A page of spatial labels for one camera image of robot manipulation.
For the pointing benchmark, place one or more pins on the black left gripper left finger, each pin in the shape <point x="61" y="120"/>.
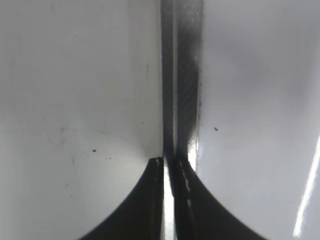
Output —
<point x="139" y="216"/>

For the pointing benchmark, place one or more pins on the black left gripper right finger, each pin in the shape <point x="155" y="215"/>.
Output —
<point x="198" y="214"/>

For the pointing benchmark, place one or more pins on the white magnetic whiteboard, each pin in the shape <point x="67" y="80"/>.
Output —
<point x="241" y="103"/>

